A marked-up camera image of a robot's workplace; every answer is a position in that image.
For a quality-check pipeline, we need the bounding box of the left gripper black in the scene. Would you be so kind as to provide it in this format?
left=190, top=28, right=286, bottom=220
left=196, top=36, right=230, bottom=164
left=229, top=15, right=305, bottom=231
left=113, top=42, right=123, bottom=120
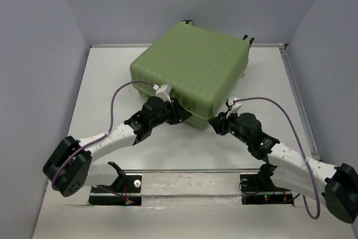
left=150, top=97, right=191, bottom=129

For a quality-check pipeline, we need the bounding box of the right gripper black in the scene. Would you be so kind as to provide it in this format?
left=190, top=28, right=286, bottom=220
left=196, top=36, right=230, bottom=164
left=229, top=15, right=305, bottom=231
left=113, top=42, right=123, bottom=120
left=208, top=108, right=251, bottom=146

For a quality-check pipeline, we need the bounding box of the green hard-shell suitcase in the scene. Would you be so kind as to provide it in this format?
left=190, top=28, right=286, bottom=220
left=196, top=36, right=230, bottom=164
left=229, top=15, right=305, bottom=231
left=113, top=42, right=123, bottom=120
left=130, top=21, right=254, bottom=130

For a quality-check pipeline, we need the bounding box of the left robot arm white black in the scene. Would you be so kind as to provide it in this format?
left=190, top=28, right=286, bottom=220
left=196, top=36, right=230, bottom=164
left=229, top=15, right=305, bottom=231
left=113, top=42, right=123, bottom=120
left=43, top=96, right=192, bottom=197

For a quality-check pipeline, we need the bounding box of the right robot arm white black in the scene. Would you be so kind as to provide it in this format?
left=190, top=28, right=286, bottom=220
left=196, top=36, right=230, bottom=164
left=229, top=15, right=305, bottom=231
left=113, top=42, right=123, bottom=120
left=209, top=113, right=357, bottom=224

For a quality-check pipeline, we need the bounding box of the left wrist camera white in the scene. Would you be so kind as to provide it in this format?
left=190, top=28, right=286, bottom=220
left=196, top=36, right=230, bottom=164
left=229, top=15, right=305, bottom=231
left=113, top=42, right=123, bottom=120
left=153, top=83, right=172, bottom=102

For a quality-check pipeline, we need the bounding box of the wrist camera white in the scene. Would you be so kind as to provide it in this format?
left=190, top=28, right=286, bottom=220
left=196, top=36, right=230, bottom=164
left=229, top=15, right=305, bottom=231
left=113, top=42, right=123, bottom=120
left=153, top=83, right=172, bottom=102
left=225, top=96, right=242, bottom=118

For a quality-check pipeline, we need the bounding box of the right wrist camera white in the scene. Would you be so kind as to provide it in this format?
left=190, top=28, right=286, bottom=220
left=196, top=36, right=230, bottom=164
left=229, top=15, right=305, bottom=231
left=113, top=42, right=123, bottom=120
left=225, top=96, right=242, bottom=118

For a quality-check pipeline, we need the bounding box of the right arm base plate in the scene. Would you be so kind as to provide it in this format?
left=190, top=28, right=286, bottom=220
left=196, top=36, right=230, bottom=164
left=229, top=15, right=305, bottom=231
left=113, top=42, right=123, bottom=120
left=238, top=174, right=294, bottom=205

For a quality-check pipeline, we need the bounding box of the aluminium rail front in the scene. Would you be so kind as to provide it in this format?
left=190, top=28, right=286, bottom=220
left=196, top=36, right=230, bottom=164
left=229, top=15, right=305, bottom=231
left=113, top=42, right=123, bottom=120
left=124, top=168, right=259, bottom=174

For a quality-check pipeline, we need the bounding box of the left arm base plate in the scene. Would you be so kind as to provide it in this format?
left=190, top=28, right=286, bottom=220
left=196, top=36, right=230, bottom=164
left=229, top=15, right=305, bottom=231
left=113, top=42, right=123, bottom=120
left=88, top=174, right=142, bottom=207

